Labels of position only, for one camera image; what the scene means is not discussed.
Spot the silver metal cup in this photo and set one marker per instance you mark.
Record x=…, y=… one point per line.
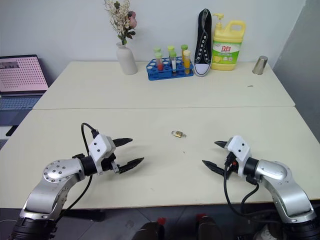
x=260, y=65

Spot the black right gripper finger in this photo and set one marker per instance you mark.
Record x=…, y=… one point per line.
x=222, y=144
x=215, y=167

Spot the green-capped tube red liquid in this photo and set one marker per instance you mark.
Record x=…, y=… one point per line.
x=159, y=62

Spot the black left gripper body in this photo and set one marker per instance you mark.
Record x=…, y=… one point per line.
x=109, y=161

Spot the light-green-capped tube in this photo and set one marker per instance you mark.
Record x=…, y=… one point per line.
x=170, y=48

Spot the white ceramic vase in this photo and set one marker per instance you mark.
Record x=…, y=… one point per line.
x=127, y=60

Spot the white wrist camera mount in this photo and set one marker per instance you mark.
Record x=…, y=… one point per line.
x=98, y=147
x=240, y=150

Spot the yellow dish soap bottle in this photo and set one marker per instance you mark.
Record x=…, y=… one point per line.
x=225, y=52

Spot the white rounded object under table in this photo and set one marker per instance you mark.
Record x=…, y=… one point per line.
x=266, y=232

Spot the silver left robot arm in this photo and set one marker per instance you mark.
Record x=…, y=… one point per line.
x=55, y=175

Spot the flat black slab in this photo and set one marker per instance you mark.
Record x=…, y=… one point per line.
x=11, y=130

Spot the yellow-capped tube orange liquid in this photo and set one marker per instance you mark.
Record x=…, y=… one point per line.
x=187, y=62

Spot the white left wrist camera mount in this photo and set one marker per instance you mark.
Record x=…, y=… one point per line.
x=98, y=147

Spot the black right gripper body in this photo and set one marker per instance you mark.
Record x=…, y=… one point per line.
x=231, y=166

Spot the small brass padlock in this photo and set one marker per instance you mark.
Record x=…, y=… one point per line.
x=178, y=134

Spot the dark rounded shape red tip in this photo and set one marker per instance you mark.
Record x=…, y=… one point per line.
x=208, y=228
x=150, y=230

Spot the black canvas sneaker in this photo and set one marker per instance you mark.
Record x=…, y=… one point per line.
x=203, y=47

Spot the blue test tube rack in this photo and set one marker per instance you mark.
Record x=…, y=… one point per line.
x=160, y=75

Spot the open laptop pink screen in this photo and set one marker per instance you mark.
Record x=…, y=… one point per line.
x=20, y=75

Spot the green-capped tube yellow liquid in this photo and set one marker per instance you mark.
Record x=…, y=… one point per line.
x=184, y=50

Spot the dried flower bouquet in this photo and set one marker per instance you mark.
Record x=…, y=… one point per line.
x=121, y=20

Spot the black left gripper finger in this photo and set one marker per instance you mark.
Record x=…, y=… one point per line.
x=131, y=165
x=122, y=141

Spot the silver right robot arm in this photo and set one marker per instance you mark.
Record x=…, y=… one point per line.
x=282, y=180

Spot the green-capped tube white label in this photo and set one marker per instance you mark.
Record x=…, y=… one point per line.
x=173, y=62

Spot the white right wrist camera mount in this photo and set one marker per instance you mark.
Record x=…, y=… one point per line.
x=240, y=150

